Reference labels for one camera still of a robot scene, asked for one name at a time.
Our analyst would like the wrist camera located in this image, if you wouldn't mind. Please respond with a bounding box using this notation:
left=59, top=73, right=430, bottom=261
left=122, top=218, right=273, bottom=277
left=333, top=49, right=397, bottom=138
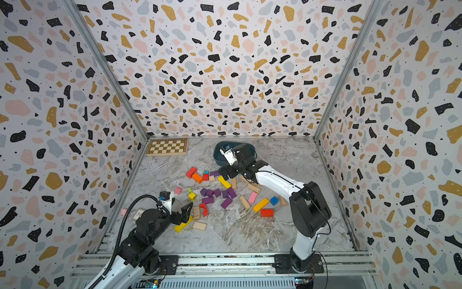
left=220, top=144, right=237, bottom=166
left=159, top=191, right=174, bottom=214

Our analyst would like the purple rectangular block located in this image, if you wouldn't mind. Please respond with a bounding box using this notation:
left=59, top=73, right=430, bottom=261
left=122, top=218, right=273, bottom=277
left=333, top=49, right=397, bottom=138
left=227, top=187, right=237, bottom=199
left=221, top=197, right=233, bottom=210

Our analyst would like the yellow orange long block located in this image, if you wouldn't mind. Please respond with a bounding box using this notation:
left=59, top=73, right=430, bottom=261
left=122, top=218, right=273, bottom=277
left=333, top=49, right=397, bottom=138
left=253, top=198, right=270, bottom=213

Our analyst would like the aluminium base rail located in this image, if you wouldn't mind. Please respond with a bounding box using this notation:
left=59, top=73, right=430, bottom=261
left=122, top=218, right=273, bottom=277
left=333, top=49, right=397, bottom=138
left=68, top=250, right=380, bottom=289

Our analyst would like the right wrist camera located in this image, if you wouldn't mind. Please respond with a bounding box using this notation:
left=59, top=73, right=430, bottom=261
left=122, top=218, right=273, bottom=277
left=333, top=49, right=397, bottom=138
left=220, top=144, right=237, bottom=166

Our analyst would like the yellow cube block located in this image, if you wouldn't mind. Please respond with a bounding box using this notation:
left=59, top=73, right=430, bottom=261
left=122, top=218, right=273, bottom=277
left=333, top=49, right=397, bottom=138
left=188, top=192, right=196, bottom=201

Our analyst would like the natural wood flat block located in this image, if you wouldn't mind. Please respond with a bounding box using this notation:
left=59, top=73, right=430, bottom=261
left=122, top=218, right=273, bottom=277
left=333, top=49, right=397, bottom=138
left=247, top=184, right=261, bottom=193

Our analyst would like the yellow block near gripper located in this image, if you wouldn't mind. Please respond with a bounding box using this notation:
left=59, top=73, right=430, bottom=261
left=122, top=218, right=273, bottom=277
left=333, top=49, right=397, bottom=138
left=174, top=216, right=194, bottom=233

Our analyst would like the teal plastic storage bin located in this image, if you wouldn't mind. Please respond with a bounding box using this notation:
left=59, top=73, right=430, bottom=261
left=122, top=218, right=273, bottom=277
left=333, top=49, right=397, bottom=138
left=213, top=141, right=243, bottom=167

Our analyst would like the natural wood square block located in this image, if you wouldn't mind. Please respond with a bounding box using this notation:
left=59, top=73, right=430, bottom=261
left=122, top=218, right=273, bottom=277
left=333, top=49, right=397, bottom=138
left=193, top=222, right=207, bottom=231

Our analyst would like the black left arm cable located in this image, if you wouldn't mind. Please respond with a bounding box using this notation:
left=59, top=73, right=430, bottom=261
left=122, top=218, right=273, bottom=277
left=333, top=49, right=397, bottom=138
left=88, top=194, right=161, bottom=288

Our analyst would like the red arch block front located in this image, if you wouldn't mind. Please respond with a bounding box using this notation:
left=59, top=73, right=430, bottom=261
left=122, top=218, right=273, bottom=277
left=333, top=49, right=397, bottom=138
left=199, top=203, right=209, bottom=217

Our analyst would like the red wedge block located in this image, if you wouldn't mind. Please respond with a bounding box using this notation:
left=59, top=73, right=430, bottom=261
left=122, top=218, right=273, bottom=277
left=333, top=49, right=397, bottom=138
left=260, top=209, right=274, bottom=218

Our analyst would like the orange rectangular block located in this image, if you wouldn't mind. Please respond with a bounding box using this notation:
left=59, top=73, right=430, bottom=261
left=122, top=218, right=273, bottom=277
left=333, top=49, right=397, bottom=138
left=192, top=173, right=203, bottom=184

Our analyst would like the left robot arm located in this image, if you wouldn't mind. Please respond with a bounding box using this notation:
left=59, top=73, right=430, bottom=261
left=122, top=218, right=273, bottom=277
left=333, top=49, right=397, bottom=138
left=86, top=199, right=193, bottom=289

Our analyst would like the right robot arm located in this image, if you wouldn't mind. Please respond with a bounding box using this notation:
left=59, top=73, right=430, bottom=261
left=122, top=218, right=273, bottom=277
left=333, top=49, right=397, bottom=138
left=219, top=143, right=332, bottom=273

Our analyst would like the aluminium corner post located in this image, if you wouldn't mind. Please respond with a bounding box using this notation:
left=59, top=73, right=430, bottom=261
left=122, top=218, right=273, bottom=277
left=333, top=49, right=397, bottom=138
left=314, top=0, right=383, bottom=141

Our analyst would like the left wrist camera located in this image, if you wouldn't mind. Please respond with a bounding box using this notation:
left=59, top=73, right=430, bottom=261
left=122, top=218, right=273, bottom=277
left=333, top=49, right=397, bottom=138
left=159, top=191, right=174, bottom=214

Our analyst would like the natural wood long plank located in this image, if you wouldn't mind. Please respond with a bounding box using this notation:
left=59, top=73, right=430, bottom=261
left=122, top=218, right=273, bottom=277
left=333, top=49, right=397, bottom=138
left=239, top=196, right=251, bottom=210

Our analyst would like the blue cube block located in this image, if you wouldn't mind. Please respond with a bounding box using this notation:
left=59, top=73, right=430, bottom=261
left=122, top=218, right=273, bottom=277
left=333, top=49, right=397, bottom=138
left=270, top=197, right=279, bottom=206

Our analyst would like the pink rectangular block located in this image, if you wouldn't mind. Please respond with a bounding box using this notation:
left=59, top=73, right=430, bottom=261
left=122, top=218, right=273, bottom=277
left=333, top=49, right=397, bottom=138
left=248, top=191, right=258, bottom=204

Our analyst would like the wooden chessboard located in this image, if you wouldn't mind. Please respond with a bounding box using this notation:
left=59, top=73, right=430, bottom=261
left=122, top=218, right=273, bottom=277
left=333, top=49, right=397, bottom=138
left=146, top=138, right=188, bottom=157

